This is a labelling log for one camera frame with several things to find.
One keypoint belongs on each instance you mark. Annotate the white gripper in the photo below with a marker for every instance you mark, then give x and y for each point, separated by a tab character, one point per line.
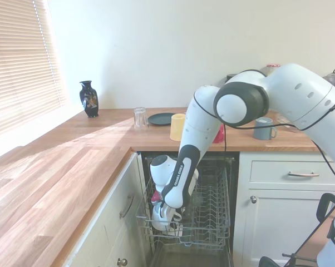
160	218

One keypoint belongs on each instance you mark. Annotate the white mug with print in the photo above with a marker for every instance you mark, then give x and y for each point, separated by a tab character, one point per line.
176	230

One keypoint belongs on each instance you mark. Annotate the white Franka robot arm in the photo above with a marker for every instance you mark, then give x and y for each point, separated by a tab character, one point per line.
290	91

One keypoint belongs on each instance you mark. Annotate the yellow mug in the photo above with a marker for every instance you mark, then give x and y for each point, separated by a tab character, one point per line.
177	128

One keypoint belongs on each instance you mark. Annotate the red mug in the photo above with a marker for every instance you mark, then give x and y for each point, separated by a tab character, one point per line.
219	136

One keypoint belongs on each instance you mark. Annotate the grey mug with sticker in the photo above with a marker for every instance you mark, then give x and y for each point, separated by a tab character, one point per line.
262	129

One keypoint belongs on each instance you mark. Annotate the round metal cabinet knob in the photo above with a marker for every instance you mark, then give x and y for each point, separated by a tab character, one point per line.
122	262
253	199

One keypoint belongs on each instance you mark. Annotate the dark round plate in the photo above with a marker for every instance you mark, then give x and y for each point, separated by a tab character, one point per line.
159	119

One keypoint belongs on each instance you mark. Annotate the tall clear drinking glass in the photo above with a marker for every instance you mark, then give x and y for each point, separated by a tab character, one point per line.
140	118

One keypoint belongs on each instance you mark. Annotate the dark blue painted vase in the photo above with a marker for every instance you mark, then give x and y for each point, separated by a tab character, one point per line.
89	100

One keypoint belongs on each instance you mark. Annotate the red lidded jar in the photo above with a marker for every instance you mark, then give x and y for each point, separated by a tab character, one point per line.
272	68

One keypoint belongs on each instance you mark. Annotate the wide beige window blind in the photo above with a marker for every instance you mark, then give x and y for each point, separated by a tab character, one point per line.
17	55

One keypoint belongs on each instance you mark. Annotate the silver kettle black knob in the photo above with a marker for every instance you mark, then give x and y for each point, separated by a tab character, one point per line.
334	80

